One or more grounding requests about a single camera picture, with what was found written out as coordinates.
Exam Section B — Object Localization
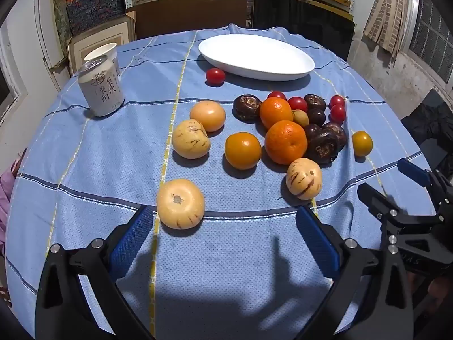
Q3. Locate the black cloth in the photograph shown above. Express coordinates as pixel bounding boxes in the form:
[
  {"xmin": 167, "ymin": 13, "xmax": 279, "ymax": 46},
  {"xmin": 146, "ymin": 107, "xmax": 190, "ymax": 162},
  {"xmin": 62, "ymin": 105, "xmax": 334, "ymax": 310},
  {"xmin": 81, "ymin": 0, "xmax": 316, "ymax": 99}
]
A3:
[{"xmin": 401, "ymin": 88, "xmax": 453, "ymax": 181}]

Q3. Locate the white window frame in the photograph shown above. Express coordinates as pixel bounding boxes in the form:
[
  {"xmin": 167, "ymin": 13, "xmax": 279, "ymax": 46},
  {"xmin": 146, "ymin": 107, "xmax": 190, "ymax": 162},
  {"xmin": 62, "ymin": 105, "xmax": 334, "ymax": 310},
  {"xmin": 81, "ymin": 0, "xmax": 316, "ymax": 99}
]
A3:
[{"xmin": 0, "ymin": 21, "xmax": 29, "ymax": 121}]

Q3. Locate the small brown pastry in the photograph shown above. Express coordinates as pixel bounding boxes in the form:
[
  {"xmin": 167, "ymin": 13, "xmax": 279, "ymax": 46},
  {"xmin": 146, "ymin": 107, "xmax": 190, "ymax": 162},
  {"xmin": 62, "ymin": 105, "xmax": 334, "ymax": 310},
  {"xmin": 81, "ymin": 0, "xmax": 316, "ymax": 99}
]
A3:
[{"xmin": 304, "ymin": 94, "xmax": 327, "ymax": 111}]

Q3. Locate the white paper cup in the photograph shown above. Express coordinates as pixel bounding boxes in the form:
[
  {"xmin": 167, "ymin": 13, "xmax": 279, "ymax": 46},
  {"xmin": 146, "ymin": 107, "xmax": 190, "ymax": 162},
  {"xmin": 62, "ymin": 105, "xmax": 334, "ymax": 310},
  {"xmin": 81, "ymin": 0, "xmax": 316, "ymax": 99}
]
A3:
[{"xmin": 84, "ymin": 43, "xmax": 121, "ymax": 82}]

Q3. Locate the white drink can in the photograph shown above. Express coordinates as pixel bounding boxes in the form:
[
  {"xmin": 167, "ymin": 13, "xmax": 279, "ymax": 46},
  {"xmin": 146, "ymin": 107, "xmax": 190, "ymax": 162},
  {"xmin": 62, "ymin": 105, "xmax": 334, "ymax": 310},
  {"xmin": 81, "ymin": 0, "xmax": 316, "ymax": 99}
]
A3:
[{"xmin": 78, "ymin": 56, "xmax": 125, "ymax": 117}]

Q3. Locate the orange mandarin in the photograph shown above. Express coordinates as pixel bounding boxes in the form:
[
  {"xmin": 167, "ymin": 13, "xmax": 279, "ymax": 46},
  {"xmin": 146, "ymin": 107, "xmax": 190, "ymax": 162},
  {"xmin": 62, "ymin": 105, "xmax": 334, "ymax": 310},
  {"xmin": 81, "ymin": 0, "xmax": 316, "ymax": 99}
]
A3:
[
  {"xmin": 259, "ymin": 97, "xmax": 294, "ymax": 130},
  {"xmin": 265, "ymin": 120, "xmax": 308, "ymax": 165}
]

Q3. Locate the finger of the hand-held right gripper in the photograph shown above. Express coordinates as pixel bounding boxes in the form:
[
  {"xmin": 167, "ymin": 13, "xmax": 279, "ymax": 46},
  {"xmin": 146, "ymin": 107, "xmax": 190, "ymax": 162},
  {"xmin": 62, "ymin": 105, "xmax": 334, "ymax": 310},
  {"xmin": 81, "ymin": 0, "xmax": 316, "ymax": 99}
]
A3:
[
  {"xmin": 357, "ymin": 183, "xmax": 445, "ymax": 236},
  {"xmin": 397, "ymin": 158, "xmax": 453, "ymax": 216}
]

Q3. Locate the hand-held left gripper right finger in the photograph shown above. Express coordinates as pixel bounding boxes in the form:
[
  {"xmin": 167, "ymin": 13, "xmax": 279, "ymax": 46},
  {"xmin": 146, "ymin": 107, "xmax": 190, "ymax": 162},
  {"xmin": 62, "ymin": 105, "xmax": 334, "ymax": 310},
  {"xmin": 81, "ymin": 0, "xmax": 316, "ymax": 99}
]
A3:
[{"xmin": 294, "ymin": 205, "xmax": 414, "ymax": 340}]

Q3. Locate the large orange-yellow tomato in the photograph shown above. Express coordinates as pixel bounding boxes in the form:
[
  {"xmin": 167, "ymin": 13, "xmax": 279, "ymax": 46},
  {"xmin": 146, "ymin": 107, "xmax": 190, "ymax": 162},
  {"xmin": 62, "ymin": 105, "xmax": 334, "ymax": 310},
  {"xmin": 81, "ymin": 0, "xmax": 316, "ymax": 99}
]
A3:
[{"xmin": 225, "ymin": 132, "xmax": 262, "ymax": 170}]

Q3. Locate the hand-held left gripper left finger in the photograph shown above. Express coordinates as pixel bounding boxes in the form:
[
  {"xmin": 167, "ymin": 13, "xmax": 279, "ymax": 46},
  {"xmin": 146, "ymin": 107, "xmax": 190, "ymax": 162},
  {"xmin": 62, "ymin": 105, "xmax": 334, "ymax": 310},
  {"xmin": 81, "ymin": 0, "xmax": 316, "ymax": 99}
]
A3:
[{"xmin": 35, "ymin": 205, "xmax": 156, "ymax": 340}]

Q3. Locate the white leaning board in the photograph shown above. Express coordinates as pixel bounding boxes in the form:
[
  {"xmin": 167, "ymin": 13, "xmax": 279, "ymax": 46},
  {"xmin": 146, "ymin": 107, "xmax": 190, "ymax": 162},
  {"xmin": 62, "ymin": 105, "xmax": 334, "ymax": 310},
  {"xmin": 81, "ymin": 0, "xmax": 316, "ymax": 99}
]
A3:
[{"xmin": 33, "ymin": 0, "xmax": 71, "ymax": 93}]

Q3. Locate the metal window grille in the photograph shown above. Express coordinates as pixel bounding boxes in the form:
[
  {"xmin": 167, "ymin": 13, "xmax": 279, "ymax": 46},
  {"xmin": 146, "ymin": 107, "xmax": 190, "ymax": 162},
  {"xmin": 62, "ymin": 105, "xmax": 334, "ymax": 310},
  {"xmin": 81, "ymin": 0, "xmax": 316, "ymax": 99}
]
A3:
[{"xmin": 407, "ymin": 0, "xmax": 453, "ymax": 93}]

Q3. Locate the small yellow tomato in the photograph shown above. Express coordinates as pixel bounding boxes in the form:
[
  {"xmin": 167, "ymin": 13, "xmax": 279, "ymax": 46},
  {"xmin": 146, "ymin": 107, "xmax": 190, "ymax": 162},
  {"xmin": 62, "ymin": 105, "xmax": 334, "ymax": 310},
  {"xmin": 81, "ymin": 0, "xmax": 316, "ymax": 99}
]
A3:
[{"xmin": 351, "ymin": 131, "xmax": 373, "ymax": 157}]

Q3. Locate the wooden picture frame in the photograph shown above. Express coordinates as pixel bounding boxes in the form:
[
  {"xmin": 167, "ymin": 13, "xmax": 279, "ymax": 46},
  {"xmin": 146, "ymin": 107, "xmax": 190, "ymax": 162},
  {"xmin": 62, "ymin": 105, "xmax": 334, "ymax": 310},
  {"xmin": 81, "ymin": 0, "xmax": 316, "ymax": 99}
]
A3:
[{"xmin": 67, "ymin": 11, "xmax": 137, "ymax": 76}]

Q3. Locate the black glass panel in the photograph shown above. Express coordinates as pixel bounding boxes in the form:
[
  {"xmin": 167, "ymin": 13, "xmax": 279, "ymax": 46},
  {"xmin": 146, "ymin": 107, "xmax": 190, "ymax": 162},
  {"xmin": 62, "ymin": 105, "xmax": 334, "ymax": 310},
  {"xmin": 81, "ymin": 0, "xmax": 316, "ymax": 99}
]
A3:
[{"xmin": 252, "ymin": 0, "xmax": 355, "ymax": 63}]

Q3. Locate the plain peach pepino melon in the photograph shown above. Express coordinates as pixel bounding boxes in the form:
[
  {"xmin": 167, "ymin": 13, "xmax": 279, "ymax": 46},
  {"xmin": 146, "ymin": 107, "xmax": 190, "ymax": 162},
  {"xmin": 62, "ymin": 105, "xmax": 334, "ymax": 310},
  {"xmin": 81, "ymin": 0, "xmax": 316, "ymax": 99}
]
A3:
[{"xmin": 190, "ymin": 101, "xmax": 226, "ymax": 132}]

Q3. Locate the person's right hand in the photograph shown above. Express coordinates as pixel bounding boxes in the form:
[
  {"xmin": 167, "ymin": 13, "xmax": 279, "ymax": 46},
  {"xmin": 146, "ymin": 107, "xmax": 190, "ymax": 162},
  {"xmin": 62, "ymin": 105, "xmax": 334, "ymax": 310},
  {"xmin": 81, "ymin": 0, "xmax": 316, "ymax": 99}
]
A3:
[{"xmin": 428, "ymin": 274, "xmax": 453, "ymax": 303}]

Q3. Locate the blue striped tablecloth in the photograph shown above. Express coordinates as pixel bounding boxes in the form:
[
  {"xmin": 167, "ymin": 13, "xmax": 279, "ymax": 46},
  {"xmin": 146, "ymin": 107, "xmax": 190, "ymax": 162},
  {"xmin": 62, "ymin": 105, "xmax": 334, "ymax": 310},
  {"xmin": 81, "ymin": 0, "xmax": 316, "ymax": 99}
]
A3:
[{"xmin": 5, "ymin": 24, "xmax": 439, "ymax": 340}]

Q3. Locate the pink cloth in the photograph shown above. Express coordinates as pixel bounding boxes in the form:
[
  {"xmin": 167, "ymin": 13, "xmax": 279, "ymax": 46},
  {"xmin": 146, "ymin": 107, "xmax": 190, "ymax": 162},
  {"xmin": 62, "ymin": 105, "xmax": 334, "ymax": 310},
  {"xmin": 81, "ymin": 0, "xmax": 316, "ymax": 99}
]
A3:
[{"xmin": 0, "ymin": 149, "xmax": 27, "ymax": 245}]

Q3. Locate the white oval plate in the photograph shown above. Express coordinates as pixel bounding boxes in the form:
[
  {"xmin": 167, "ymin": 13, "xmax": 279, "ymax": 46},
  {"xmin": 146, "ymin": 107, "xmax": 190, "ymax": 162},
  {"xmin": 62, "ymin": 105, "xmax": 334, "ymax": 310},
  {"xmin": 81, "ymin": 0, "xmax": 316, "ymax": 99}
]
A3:
[{"xmin": 198, "ymin": 35, "xmax": 315, "ymax": 81}]

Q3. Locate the brown cardboard sheet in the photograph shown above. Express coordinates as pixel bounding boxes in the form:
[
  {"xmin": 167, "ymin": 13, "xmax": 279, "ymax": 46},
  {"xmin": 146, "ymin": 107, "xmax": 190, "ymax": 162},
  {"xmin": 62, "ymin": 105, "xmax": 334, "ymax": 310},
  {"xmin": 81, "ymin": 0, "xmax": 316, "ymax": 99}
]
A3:
[{"xmin": 125, "ymin": 0, "xmax": 253, "ymax": 40}]

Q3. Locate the brick pattern paper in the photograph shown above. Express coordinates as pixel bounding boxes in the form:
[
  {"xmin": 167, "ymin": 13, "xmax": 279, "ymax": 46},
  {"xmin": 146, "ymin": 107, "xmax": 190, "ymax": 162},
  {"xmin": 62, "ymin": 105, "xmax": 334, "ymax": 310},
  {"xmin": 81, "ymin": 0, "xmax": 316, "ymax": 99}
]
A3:
[{"xmin": 363, "ymin": 0, "xmax": 407, "ymax": 57}]

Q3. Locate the green marbled slab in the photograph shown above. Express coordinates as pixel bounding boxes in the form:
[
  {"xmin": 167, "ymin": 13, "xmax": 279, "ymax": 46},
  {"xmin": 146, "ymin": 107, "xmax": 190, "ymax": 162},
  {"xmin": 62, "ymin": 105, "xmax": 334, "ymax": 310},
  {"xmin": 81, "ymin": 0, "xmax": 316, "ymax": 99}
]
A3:
[{"xmin": 52, "ymin": 0, "xmax": 73, "ymax": 48}]

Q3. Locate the stack of blue patterned boxes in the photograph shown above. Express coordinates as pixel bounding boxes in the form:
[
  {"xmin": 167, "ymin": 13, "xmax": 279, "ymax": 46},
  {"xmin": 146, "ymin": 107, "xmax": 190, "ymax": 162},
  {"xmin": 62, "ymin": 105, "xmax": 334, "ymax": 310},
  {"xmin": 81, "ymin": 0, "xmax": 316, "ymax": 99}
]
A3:
[{"xmin": 65, "ymin": 0, "xmax": 124, "ymax": 38}]

